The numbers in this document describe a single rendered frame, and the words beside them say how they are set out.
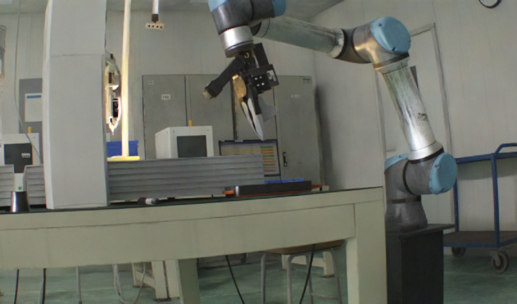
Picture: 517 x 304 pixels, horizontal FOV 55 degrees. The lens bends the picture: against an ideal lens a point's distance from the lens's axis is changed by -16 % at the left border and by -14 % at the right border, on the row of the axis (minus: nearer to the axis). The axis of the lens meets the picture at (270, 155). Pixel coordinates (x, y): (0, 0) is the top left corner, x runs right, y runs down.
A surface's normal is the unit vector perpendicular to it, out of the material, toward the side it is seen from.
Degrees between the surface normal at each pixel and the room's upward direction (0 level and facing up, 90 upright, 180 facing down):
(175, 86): 90
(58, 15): 90
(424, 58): 90
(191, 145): 90
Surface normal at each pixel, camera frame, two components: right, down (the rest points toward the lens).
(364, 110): -0.89, 0.04
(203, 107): 0.46, -0.08
